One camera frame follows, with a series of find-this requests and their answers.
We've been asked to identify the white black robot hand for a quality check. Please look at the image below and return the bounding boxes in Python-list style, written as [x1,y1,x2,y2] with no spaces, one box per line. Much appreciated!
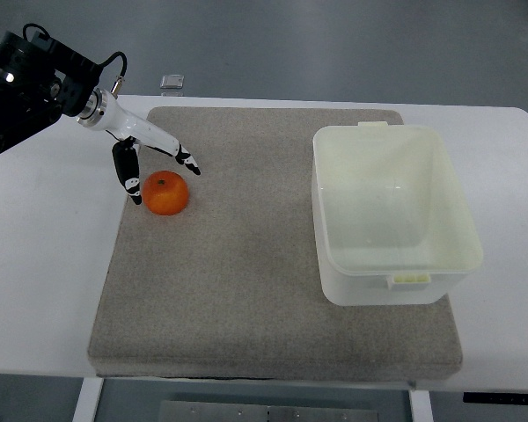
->
[77,88,201,205]

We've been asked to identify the orange fruit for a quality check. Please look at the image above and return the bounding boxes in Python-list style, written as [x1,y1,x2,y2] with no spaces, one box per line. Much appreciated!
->
[142,171,189,216]

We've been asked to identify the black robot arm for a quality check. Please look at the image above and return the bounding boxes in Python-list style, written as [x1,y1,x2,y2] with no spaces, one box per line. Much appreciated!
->
[0,23,103,154]

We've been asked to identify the translucent white plastic box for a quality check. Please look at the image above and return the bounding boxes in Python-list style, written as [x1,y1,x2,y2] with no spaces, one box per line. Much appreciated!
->
[312,122,483,306]

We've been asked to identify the small metal floor plate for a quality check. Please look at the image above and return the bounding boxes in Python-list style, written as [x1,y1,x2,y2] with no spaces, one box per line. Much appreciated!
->
[159,74,185,90]

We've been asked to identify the grey felt mat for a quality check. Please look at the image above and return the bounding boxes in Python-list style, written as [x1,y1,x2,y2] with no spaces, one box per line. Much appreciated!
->
[88,106,463,382]

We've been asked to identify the white table leg left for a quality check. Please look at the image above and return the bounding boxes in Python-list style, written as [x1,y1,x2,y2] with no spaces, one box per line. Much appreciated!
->
[72,377,104,422]

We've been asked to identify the white table leg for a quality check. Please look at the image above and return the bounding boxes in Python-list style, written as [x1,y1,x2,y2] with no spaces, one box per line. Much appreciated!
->
[72,377,104,422]
[408,389,435,422]

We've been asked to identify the white table leg right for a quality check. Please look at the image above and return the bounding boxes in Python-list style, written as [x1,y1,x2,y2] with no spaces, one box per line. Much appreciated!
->
[408,389,435,422]

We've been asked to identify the black control panel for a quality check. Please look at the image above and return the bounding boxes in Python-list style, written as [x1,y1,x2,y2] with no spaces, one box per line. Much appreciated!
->
[463,392,528,405]

